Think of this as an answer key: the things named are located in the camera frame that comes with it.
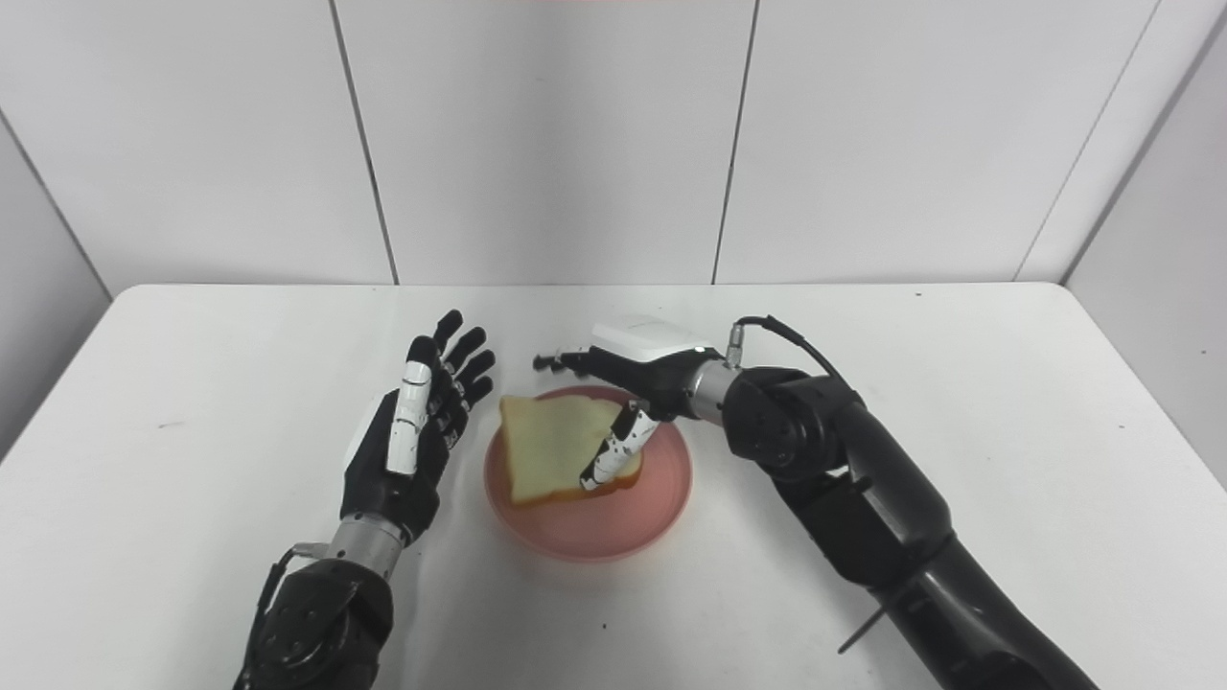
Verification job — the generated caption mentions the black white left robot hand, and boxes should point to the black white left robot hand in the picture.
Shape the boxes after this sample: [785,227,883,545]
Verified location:
[340,309,497,547]

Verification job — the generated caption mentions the pink round plate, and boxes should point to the pink round plate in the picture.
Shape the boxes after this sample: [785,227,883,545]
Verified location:
[483,385,694,563]

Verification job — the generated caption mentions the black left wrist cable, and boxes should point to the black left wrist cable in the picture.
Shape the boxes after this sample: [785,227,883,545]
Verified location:
[244,542,332,677]

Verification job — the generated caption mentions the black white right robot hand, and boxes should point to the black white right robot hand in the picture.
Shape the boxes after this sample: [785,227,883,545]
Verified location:
[533,316,725,493]

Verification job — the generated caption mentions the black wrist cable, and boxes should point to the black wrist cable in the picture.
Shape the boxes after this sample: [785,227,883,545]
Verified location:
[244,542,332,677]
[726,315,854,389]

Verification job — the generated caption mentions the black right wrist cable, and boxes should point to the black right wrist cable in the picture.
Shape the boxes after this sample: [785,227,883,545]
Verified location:
[726,315,854,389]

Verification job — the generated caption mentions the thin black cable tie tail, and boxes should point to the thin black cable tie tail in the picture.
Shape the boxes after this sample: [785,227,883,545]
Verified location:
[838,608,889,656]

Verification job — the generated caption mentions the slice of white bread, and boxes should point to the slice of white bread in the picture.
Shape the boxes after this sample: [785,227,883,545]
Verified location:
[498,395,645,506]

